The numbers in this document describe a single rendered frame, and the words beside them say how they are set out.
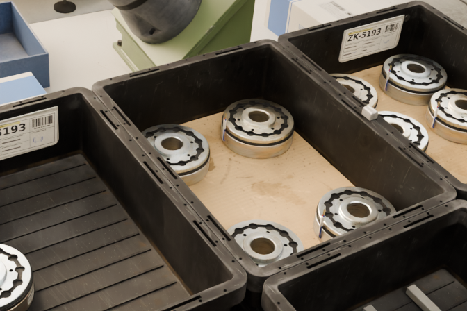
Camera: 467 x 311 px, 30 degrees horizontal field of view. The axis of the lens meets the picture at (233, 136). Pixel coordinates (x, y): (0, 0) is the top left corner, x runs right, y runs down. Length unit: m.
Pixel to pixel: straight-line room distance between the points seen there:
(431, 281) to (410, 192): 0.11
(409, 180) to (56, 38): 0.84
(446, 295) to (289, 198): 0.24
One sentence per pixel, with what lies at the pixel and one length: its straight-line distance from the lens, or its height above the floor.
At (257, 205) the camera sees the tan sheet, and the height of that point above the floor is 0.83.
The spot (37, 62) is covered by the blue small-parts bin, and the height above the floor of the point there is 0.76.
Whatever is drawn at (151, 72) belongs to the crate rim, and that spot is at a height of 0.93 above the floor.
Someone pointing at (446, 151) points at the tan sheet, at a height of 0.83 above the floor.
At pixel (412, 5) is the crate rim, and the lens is 1.46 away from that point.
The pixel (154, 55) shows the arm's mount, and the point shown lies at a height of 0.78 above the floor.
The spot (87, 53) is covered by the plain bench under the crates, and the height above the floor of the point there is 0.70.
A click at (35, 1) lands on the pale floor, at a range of 3.30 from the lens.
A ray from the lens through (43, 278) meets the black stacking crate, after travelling 1.04.
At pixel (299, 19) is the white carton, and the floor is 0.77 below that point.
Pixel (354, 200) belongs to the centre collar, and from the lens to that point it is 1.12.
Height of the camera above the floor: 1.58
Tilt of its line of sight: 37 degrees down
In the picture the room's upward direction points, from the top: 7 degrees clockwise
